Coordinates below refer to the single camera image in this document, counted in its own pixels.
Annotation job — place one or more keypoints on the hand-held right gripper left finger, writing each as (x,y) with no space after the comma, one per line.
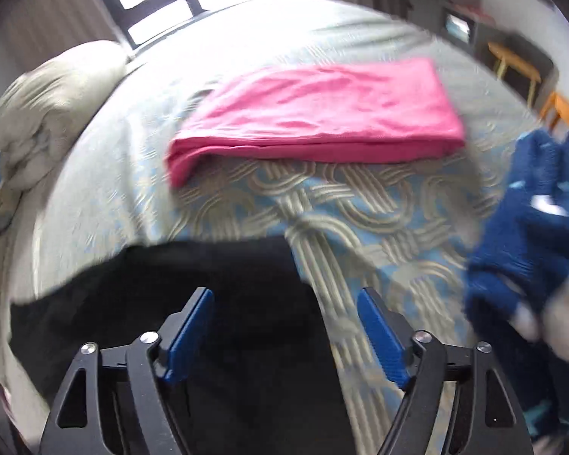
(189,336)

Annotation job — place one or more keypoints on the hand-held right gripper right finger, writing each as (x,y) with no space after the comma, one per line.
(381,336)

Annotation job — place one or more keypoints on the black pants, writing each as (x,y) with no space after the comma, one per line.
(242,289)

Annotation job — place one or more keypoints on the blue patterned bedspread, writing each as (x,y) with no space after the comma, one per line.
(360,227)

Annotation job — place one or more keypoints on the dark blue patterned garment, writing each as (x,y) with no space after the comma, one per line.
(517,227)

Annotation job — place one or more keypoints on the pink folded cloth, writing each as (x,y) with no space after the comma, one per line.
(313,109)

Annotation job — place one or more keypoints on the beige crumpled comforter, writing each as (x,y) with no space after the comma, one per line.
(42,104)

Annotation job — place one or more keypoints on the yellow wooden stool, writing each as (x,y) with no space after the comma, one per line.
(566,109)
(514,59)

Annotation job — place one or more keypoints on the small screen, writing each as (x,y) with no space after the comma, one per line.
(457,28)

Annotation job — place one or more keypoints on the dark cabinet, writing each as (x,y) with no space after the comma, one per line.
(422,4)

